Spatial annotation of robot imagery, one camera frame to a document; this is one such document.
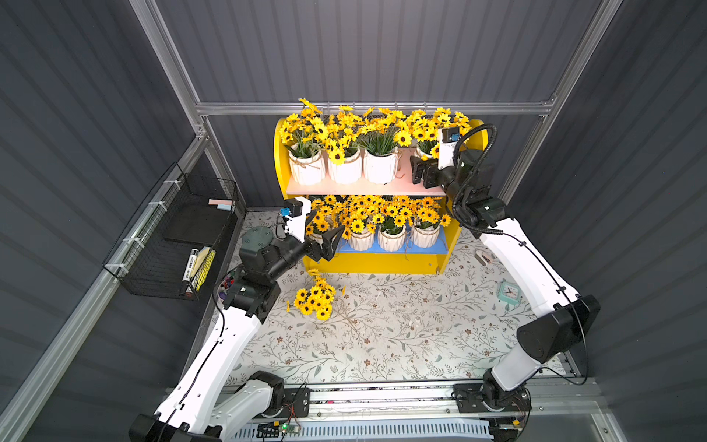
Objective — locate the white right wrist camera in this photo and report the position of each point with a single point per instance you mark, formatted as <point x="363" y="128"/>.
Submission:
<point x="447" y="141"/>

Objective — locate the pink sticky note pad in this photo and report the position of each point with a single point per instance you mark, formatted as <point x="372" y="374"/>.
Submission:
<point x="221" y="204"/>

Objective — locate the yellow book in basket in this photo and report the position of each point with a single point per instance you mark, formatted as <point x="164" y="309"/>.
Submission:
<point x="196" y="271"/>

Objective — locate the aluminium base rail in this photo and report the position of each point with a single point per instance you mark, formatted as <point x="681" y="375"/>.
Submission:
<point x="433" y="399"/>

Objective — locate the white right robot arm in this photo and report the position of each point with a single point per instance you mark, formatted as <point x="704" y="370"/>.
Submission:
<point x="563" y="316"/>

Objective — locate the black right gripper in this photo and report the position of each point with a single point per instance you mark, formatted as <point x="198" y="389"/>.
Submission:
<point x="432" y="172"/>

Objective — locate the sunflower pot lower left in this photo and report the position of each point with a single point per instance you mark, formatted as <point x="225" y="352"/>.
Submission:
<point x="321" y="222"/>

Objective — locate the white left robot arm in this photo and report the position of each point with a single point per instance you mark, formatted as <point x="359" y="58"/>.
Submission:
<point x="191" y="412"/>

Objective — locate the sunflower pot lower right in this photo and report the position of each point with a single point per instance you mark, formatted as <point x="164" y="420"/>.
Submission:
<point x="429" y="216"/>

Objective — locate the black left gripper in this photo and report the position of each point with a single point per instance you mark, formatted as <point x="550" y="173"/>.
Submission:
<point x="317" y="248"/>

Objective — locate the yellow wooden shelf unit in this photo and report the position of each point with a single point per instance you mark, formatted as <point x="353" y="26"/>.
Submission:
<point x="409" y="259"/>

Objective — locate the sunflower pot shelf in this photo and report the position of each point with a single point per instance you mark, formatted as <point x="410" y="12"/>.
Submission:
<point x="426" y="129"/>
<point x="303" y="135"/>

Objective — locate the black wire wall basket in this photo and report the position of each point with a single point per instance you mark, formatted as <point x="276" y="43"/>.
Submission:
<point x="150" y="259"/>

